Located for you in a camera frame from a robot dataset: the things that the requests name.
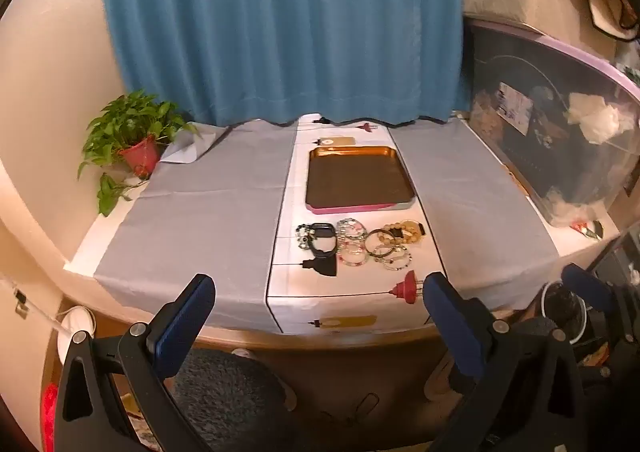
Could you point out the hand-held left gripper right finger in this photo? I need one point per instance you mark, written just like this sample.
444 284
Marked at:
447 322

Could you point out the white paper card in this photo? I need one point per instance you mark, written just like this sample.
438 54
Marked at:
515 108

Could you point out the grey table cloth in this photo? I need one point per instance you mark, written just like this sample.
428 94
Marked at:
465 212
200 212

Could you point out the red cloth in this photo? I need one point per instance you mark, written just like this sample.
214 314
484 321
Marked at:
47 412

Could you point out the potted green plant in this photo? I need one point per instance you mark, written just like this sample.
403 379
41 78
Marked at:
127 132

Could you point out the black green smart watch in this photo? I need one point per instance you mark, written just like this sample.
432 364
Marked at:
322 242

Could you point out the copper metal tray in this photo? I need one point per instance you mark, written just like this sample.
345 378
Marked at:
357 179

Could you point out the thin gold bangle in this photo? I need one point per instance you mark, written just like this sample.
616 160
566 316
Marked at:
382 259

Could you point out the grey stool cushion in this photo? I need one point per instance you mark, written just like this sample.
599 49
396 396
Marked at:
225 397

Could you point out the black binder clip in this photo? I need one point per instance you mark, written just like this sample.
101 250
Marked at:
20 299

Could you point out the gold jewelry piece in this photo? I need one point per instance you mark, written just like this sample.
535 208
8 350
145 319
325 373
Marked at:
411 231

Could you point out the white bin with black bag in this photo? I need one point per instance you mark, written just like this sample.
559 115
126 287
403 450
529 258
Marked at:
562 309

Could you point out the white plastic bag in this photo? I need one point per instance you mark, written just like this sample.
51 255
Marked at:
597 117

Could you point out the white printed table runner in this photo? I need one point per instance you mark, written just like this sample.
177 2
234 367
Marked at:
300 297

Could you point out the clear storage box purple lid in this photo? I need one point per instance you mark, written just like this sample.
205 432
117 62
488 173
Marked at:
555 132

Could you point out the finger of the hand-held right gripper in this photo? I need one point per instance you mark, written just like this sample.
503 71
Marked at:
585 286

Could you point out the white round lamp base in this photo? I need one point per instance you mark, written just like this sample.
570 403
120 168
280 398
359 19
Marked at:
75 324

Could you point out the blue curtain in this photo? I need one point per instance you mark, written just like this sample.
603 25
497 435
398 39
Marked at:
280 27

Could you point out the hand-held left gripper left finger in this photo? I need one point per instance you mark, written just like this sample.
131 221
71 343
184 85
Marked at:
182 317

